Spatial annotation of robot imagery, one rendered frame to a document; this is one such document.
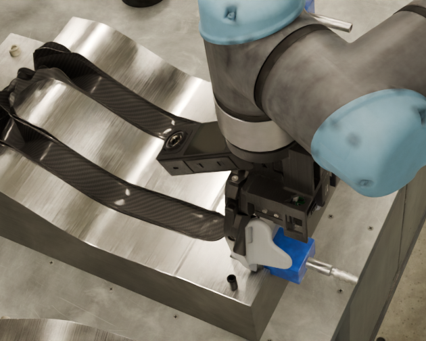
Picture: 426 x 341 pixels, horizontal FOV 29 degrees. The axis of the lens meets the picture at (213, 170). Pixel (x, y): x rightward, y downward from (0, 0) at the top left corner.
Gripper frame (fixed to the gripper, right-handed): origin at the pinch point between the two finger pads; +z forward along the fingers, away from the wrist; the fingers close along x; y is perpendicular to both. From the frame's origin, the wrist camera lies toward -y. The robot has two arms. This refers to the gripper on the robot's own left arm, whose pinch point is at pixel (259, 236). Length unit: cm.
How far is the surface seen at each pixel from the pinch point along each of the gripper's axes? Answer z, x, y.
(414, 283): 91, 50, 6
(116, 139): 1.1, 6.1, -21.5
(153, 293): 8.6, -6.9, -10.7
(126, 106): 0.9, 10.8, -22.9
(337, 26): -2.7, 28.6, -3.0
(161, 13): 10.7, 34.9, -33.5
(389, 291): 82, 41, 3
